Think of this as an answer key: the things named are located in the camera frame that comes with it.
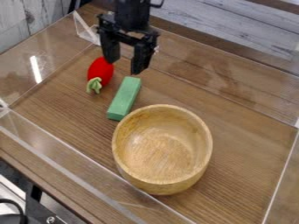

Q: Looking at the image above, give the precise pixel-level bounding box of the wooden bowl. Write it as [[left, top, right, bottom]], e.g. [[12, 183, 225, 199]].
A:
[[112, 104, 212, 195]]

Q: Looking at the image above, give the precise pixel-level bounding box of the clear acrylic corner bracket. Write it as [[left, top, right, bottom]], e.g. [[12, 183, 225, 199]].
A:
[[72, 11, 100, 46]]

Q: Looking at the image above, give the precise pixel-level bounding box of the green rectangular block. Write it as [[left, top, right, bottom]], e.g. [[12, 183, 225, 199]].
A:
[[107, 77, 141, 121]]

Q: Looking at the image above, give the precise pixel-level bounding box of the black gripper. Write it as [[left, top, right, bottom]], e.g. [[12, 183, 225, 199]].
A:
[[97, 0, 164, 75]]

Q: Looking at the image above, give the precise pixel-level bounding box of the black cable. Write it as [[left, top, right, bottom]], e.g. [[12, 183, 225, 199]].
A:
[[0, 199, 28, 224]]

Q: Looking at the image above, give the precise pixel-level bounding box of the red plush strawberry toy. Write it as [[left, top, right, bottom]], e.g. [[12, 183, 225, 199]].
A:
[[87, 57, 115, 94]]

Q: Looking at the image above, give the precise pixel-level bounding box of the clear acrylic front wall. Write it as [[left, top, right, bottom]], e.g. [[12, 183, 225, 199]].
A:
[[0, 108, 195, 224]]

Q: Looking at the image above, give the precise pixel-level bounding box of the black metal table leg bracket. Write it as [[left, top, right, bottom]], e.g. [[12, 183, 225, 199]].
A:
[[24, 185, 67, 224]]

